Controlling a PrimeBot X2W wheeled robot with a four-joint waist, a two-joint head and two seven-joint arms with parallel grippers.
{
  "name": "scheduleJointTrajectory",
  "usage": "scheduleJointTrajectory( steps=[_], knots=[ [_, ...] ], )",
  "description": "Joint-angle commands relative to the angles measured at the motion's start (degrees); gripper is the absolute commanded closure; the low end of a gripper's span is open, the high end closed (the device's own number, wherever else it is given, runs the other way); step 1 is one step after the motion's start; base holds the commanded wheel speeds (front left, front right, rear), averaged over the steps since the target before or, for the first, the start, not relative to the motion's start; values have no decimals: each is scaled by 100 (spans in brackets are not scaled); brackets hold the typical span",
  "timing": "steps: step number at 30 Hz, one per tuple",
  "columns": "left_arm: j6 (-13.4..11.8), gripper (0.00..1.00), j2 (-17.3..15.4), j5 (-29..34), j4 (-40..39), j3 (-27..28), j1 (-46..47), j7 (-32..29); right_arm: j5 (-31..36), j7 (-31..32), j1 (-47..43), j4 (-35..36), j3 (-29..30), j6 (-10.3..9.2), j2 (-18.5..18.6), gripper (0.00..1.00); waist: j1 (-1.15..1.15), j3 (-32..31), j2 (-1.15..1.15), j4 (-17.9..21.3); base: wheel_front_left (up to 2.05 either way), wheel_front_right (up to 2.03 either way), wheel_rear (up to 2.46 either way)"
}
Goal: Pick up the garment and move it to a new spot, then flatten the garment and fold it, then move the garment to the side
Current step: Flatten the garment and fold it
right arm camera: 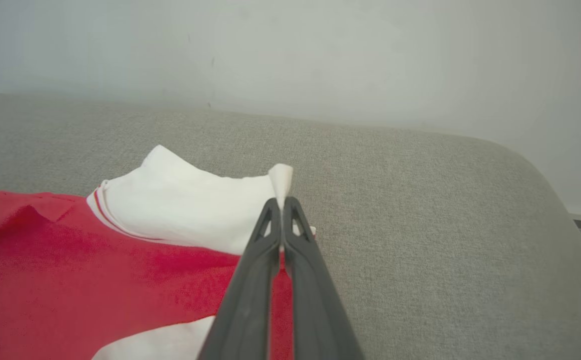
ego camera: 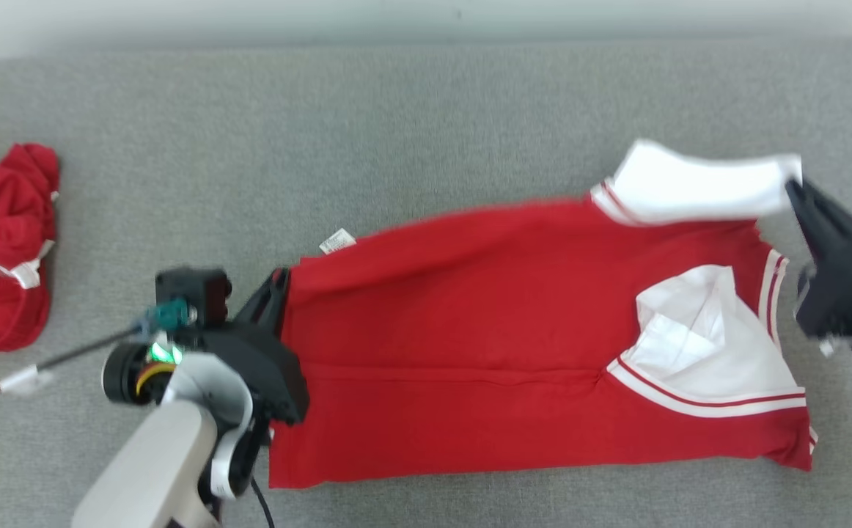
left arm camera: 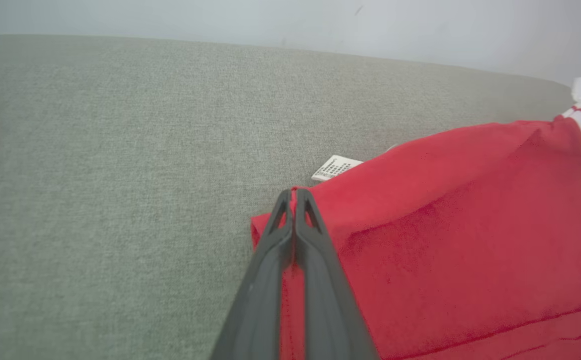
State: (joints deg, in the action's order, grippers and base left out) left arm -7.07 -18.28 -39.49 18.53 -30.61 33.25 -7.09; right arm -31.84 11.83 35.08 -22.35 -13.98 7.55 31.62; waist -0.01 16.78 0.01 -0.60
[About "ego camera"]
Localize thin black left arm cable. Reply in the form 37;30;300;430
250;477;276;528

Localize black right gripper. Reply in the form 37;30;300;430
785;178;852;342

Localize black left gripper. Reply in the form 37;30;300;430
177;268;309;426

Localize plain red garment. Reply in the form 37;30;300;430
0;138;62;354

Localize red white Bulls jersey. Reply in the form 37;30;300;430
268;139;819;491

